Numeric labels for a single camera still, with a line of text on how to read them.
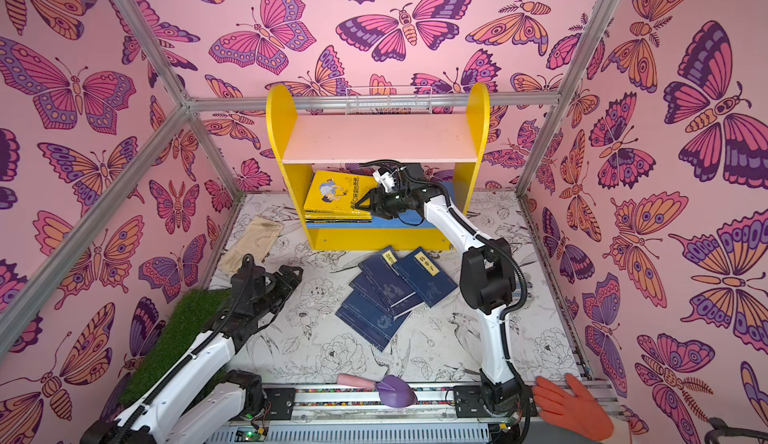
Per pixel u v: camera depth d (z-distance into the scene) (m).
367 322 0.85
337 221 0.92
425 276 0.94
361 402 0.75
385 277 0.92
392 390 0.74
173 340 0.81
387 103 0.92
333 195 0.90
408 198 0.73
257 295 0.65
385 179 0.84
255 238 1.06
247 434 0.73
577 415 0.72
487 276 0.55
